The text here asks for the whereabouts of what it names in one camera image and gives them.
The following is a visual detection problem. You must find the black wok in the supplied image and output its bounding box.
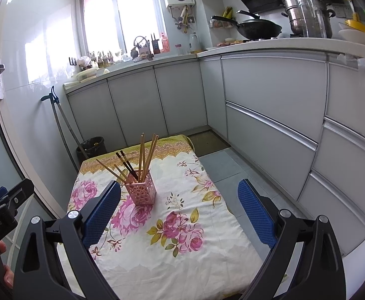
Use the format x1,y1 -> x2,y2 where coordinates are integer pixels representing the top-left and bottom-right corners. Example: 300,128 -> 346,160
211,10 -> 282,41

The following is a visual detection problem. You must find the black trash bin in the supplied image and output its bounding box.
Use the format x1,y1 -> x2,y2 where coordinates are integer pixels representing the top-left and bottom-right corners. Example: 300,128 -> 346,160
76,136 -> 107,164

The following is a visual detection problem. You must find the black chopstick gold band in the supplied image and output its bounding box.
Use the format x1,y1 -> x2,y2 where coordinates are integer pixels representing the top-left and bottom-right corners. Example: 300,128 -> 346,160
116,152 -> 138,181

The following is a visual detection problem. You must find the mop with blue clip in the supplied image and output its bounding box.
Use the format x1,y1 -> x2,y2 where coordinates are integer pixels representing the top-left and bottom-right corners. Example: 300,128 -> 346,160
40,85 -> 90,171

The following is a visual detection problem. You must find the white kettle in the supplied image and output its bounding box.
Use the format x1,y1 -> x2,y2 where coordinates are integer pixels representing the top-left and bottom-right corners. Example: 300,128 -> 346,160
189,32 -> 201,54

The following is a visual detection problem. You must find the white bowl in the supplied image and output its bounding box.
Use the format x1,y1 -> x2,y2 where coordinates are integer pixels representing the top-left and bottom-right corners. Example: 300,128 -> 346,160
339,29 -> 365,45

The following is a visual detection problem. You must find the pink perforated utensil holder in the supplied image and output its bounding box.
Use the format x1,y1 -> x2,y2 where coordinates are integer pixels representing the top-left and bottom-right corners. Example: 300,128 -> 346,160
125,171 -> 157,205

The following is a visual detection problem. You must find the person left hand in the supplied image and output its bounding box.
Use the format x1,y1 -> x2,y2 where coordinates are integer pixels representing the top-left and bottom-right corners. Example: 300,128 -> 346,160
0,240 -> 14,289

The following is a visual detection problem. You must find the floral tablecloth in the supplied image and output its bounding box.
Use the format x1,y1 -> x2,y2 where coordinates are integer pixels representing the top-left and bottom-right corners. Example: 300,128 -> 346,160
66,133 -> 265,299

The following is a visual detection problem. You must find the stainless steel steamer pot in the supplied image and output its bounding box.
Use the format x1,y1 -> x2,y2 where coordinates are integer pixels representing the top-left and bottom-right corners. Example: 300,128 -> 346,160
282,0 -> 336,39

